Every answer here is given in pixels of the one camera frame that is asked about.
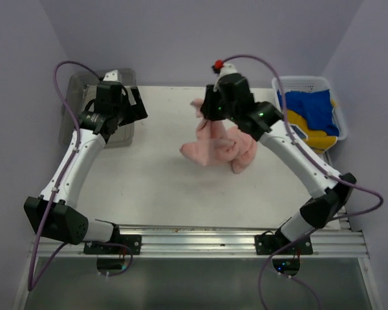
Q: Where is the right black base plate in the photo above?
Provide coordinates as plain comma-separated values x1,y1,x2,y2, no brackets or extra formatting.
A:
254,231,314,255

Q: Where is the pink towel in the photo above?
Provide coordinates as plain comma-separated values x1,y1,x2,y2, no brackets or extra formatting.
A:
180,99,257,174

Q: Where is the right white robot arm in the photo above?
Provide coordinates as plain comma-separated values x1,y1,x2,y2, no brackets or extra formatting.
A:
200,73,356,254

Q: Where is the white plastic basket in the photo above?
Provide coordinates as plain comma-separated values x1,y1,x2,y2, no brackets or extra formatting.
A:
280,76,348,141

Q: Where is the blue towel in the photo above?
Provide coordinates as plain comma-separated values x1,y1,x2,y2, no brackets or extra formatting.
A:
277,89,340,137

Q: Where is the grey transparent plastic bin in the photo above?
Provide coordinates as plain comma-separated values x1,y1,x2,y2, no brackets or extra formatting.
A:
58,68,136,149

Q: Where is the yellow towel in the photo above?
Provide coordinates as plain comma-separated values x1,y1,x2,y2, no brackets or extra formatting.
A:
285,109,338,154

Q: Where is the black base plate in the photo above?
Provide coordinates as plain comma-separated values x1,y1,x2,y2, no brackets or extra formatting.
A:
83,234,142,255
254,231,314,255

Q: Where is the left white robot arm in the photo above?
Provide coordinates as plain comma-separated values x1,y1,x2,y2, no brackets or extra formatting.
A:
24,81,147,254

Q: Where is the aluminium mounting rail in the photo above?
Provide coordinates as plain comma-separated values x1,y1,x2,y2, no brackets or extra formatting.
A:
28,206,370,259

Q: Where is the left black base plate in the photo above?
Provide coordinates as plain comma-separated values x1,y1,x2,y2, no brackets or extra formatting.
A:
83,234,142,255

